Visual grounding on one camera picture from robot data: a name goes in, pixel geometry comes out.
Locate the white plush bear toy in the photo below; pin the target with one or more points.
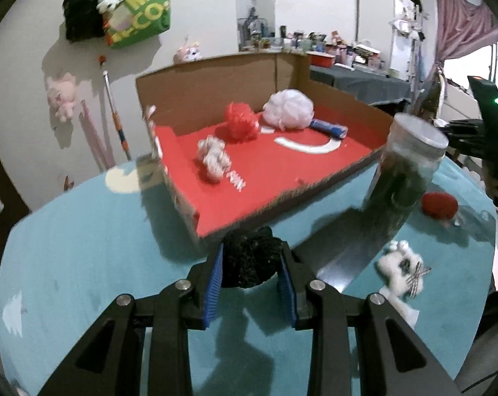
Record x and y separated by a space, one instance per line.
401 270

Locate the black scrunchie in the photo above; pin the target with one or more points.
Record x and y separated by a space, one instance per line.
249 260

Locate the red plush cushion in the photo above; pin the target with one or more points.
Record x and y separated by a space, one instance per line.
439 206

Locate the black hanging bag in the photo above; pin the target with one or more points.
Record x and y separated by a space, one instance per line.
82 12

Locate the white refrigerator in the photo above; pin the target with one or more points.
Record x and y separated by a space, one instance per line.
397 41

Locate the dark grey covered table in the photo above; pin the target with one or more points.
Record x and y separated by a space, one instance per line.
356 82

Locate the beige crochet scrunchie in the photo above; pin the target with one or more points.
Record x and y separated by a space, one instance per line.
212 159

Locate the pink curtain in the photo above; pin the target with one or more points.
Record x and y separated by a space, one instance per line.
459 20

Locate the coral mesh bath pouf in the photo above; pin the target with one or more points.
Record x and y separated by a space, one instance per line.
241 123

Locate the green tote bag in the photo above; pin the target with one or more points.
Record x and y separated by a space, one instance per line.
139 8

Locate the dark brown door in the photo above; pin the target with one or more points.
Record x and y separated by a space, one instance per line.
9 189

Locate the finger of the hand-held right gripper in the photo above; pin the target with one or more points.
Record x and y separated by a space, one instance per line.
467 146
463 126

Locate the red plastic basin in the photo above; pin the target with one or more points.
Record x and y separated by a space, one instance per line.
321 58

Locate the white mesh bath pouf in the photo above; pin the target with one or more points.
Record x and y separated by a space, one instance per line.
290 107

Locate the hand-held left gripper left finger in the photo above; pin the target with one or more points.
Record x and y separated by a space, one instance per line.
213 284

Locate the clutter of cosmetic bottles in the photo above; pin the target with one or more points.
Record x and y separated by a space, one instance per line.
335 45

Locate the cardboard box red inside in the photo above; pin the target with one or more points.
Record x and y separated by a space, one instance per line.
253 173

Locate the wall mirror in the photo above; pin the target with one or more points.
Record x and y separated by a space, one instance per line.
253 8

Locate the blue towel packet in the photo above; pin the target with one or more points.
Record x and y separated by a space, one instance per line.
329 128

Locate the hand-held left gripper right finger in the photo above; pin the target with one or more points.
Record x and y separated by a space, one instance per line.
288 293

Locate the small pink plush toy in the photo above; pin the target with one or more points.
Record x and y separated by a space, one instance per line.
187 53

